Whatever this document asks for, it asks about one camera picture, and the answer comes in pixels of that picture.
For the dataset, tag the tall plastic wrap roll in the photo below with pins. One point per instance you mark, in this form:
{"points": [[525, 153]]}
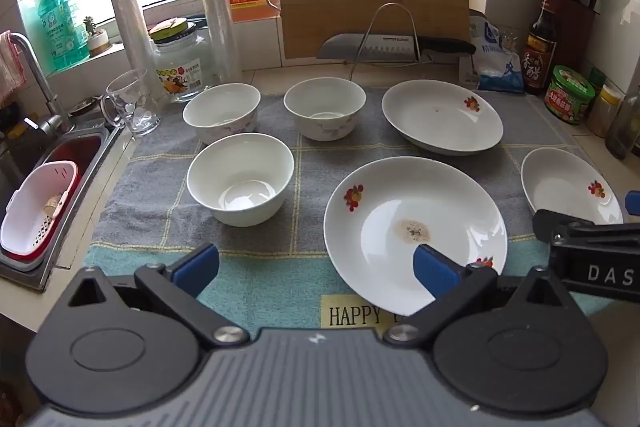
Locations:
{"points": [[220, 32]]}

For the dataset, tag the clear glass bottle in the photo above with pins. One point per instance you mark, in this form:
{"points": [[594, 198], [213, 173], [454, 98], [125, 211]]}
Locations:
{"points": [[622, 132]]}

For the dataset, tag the dark red knife block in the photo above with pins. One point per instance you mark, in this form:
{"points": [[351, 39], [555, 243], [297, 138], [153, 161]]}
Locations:
{"points": [[575, 37]]}

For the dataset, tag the grey and teal checked mat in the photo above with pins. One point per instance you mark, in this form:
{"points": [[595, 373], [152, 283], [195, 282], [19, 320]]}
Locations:
{"points": [[310, 167]]}

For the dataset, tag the yellow-lidded spice jar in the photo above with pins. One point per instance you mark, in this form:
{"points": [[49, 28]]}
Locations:
{"points": [[602, 114]]}

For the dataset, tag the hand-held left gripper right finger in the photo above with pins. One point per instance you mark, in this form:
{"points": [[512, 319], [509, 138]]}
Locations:
{"points": [[435, 274]]}

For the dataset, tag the metal faucet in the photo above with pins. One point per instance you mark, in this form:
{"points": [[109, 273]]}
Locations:
{"points": [[35, 67]]}

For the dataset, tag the dark vinegar bottle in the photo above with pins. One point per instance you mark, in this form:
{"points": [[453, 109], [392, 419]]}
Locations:
{"points": [[540, 57]]}

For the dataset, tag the pink cloth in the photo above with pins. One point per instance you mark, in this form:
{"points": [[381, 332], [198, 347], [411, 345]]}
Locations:
{"points": [[10, 72]]}

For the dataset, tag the short plastic wrap roll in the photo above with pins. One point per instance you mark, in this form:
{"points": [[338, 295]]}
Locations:
{"points": [[131, 32]]}

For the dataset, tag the small potted plant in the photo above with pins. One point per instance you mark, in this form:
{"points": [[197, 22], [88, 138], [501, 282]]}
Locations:
{"points": [[97, 42]]}

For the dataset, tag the white and blue salt bag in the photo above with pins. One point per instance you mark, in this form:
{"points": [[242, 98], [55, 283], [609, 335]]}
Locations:
{"points": [[500, 62]]}

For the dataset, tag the plain white bowl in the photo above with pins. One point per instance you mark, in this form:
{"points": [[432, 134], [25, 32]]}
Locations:
{"points": [[240, 177]]}

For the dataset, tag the white floral bowl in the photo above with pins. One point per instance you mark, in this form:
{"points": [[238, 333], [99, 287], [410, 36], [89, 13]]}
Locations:
{"points": [[220, 107], [325, 99]]}

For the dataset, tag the green dish soap bottle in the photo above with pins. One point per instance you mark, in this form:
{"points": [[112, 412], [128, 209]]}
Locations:
{"points": [[60, 32]]}

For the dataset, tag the green-lidded sauce jar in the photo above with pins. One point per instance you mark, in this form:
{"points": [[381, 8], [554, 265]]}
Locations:
{"points": [[567, 99]]}

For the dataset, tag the small deep fruit-print plate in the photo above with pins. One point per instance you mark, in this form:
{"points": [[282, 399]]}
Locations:
{"points": [[560, 187]]}

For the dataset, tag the white and pink strainer basket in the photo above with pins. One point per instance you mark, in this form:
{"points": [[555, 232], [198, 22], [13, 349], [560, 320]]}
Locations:
{"points": [[35, 207]]}

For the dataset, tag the clear glass mug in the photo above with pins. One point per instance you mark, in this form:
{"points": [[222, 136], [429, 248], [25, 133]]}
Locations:
{"points": [[132, 107]]}

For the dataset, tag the red basin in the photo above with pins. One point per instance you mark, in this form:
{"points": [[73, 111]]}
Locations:
{"points": [[85, 152]]}

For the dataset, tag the glass jar with dark lid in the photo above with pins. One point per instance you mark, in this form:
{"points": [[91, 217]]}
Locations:
{"points": [[180, 72]]}

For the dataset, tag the large white fruit-print plate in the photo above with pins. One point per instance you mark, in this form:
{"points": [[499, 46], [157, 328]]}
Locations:
{"points": [[400, 207]]}

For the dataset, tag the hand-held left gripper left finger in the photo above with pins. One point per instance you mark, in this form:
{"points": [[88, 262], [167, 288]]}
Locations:
{"points": [[197, 269]]}

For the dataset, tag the steel sink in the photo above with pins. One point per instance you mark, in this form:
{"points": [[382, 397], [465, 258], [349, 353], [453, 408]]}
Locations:
{"points": [[57, 264]]}

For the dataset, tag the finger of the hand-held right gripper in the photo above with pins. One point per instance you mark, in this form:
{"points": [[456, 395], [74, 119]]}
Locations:
{"points": [[550, 222], [633, 198]]}

